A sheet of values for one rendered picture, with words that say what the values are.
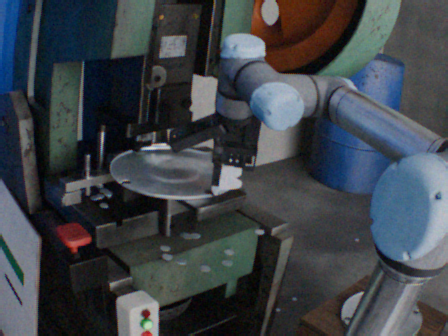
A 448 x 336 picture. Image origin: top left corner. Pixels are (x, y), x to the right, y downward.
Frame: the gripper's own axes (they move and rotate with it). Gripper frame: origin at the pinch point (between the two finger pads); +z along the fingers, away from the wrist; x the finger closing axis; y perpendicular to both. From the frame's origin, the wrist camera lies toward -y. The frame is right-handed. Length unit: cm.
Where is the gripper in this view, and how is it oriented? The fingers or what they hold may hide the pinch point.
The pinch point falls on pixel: (212, 188)
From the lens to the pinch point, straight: 113.4
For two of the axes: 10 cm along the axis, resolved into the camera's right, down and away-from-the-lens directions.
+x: 0.3, -6.5, 7.6
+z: -1.1, 7.5, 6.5
